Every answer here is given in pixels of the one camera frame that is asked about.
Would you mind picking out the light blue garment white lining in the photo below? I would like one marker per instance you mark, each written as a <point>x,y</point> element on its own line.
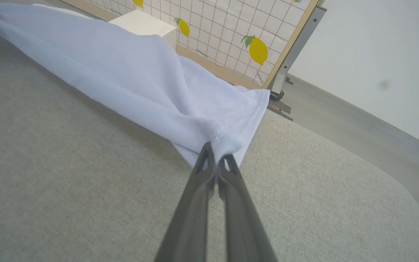
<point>129,72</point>

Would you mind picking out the white rectangular box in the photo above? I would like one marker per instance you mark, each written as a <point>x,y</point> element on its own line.
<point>140,23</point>

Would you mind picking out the lemon print grid partition panel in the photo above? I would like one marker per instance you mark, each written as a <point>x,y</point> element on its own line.
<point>231,32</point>

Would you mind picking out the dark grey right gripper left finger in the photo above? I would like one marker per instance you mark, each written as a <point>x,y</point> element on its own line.
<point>191,229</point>

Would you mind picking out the grey metal partition stand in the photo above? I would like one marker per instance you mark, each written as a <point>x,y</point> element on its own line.
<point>296,47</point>

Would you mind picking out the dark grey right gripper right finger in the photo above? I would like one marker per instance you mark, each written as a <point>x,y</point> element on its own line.
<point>242,229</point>

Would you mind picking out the grey fabric bed surface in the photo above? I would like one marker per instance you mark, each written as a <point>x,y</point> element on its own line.
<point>67,174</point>

